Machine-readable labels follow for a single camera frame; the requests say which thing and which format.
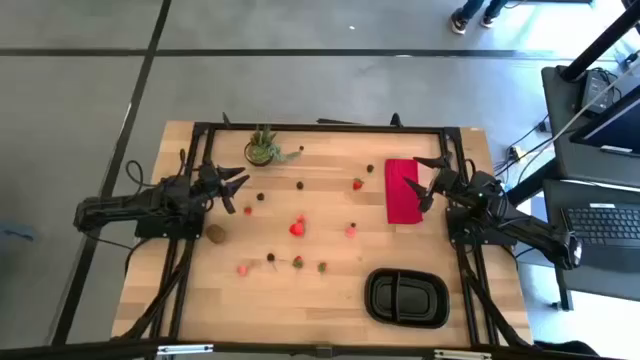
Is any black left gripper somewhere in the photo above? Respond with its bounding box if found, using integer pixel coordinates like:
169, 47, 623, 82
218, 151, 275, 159
192, 162, 250, 215

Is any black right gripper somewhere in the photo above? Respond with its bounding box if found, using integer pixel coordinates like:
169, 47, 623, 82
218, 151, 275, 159
403, 153, 464, 214

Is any black plastic tupperware container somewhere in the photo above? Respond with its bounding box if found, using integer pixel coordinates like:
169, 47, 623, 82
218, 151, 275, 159
363, 267, 451, 330

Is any red folded cloth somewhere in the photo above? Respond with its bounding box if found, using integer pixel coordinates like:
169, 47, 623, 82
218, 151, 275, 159
384, 158, 425, 226

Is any black bowl with fruit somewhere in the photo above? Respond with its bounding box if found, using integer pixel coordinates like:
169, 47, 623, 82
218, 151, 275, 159
243, 124, 303, 168

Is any brown kiwi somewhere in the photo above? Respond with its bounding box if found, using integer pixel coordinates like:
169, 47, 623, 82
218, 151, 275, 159
205, 223, 227, 245

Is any person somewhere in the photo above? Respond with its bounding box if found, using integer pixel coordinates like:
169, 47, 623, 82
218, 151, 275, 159
449, 0, 511, 36

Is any black laptop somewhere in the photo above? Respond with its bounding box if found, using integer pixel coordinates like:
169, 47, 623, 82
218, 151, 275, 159
559, 202, 640, 274

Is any black power adapter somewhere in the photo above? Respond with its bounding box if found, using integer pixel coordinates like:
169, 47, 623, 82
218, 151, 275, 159
581, 68, 621, 115

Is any black computer monitor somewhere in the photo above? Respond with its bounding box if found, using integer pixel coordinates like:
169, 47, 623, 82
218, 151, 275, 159
569, 84, 640, 159

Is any black aluminium table frame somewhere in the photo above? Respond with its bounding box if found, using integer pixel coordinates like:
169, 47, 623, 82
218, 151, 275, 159
0, 112, 606, 360

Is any silver aluminium bracket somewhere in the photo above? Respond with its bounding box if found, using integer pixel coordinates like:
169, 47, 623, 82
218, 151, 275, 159
157, 343, 215, 356
433, 348, 494, 360

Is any black vertical post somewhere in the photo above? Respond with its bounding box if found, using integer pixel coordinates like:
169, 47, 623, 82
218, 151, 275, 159
559, 0, 640, 84

